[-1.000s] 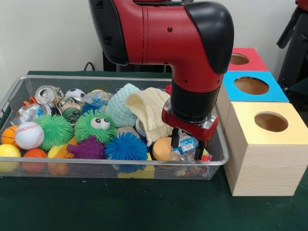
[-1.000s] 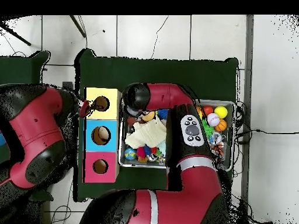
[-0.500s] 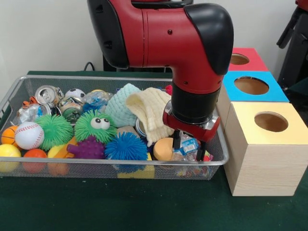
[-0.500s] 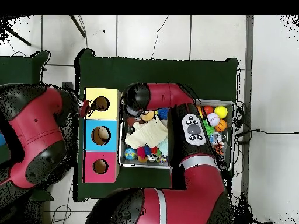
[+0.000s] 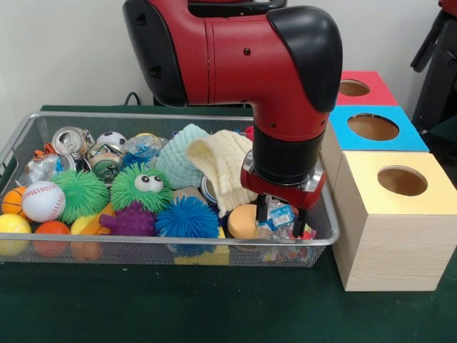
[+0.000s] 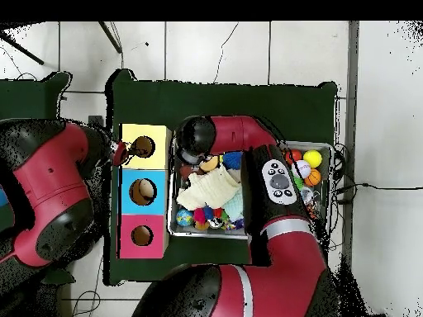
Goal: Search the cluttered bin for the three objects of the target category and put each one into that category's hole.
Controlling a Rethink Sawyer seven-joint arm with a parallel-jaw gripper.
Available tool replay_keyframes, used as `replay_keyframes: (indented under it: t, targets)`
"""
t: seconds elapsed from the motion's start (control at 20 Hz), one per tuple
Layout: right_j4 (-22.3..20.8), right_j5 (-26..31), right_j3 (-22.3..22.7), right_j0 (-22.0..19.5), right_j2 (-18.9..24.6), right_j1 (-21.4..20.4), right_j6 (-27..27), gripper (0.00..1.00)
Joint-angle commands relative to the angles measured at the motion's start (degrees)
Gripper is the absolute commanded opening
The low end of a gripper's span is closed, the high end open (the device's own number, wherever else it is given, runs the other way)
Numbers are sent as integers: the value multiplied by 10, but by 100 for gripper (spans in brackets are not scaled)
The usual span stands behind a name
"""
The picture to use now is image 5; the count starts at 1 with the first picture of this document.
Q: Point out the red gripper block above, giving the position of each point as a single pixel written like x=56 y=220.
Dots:
x=285 y=194

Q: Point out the clear plastic bottle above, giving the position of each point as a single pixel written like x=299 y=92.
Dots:
x=280 y=216

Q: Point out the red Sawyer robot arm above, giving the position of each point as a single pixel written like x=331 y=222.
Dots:
x=228 y=57

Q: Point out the wooden box with three holes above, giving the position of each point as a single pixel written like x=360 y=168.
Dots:
x=385 y=236

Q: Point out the clear mesh bin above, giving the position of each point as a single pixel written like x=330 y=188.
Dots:
x=28 y=143

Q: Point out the orange round disc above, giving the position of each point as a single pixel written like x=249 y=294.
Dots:
x=241 y=221

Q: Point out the pale yellow knitted cloth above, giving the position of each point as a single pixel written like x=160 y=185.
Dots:
x=221 y=164

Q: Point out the blue spiky ball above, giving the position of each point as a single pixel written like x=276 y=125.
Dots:
x=187 y=218

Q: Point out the mint green knitted cloth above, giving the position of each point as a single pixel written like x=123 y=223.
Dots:
x=178 y=157

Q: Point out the purple spiky ball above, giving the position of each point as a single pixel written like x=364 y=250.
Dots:
x=132 y=220

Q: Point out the green fuzzy ball with eyes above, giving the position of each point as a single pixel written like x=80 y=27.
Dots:
x=128 y=194

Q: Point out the dark green table cloth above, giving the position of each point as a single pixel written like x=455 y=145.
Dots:
x=143 y=307

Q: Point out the green spiky ball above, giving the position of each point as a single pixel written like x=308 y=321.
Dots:
x=82 y=194

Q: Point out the red orange ball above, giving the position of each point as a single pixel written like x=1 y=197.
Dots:
x=52 y=230

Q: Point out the white baseball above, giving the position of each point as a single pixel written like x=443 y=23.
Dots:
x=43 y=201

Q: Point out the yellow ball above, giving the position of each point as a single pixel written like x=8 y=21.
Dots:
x=14 y=227

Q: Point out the small orange basketball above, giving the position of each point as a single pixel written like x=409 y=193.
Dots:
x=13 y=201

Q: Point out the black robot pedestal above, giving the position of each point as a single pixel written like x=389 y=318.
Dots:
x=235 y=7

